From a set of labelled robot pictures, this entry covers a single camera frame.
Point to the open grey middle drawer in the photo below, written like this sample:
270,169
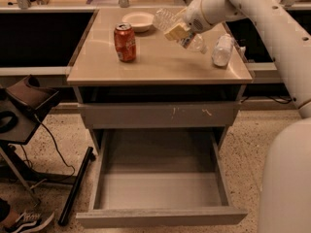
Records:
159,177

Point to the orange soda can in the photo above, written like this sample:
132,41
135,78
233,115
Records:
124,39

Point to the white bowl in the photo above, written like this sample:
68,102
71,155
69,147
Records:
139,21

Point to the black white sneaker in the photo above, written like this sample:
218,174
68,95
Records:
30,222

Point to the clear plastic water bottle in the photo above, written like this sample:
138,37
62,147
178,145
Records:
164,18

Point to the white crumpled plastic bottle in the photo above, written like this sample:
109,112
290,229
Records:
222,50

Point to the grey drawer cabinet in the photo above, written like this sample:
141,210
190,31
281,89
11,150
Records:
162,72

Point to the closed grey upper drawer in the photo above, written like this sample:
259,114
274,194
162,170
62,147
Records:
158,115

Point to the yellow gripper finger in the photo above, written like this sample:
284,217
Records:
177,31

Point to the black VR headset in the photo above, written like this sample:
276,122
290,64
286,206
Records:
33,100

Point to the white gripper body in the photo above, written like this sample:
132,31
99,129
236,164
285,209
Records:
193,17

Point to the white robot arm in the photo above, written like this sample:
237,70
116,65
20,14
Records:
285,198

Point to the black table leg bar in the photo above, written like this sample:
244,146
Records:
64,217

